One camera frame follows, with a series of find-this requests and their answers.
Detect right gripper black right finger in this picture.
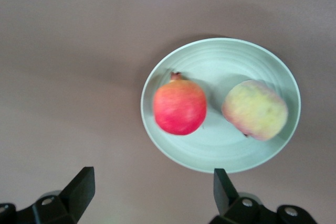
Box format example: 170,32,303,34
209,168,320,224

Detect yellow pink apple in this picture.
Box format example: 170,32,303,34
222,79,289,141

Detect brown table cover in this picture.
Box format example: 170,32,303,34
0,0,336,224

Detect red apple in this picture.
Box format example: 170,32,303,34
152,71,207,136

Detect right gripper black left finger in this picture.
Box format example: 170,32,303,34
0,166,95,224

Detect light green round plate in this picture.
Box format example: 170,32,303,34
140,37,301,174

